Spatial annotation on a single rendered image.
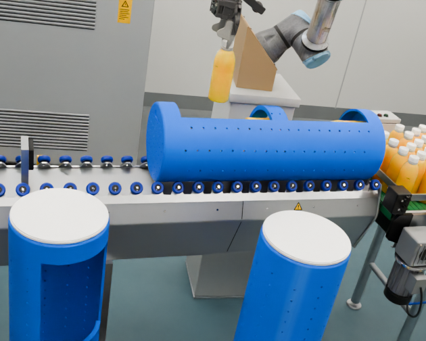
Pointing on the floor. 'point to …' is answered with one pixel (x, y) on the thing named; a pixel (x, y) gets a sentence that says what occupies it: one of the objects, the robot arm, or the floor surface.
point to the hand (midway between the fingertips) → (227, 42)
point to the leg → (105, 300)
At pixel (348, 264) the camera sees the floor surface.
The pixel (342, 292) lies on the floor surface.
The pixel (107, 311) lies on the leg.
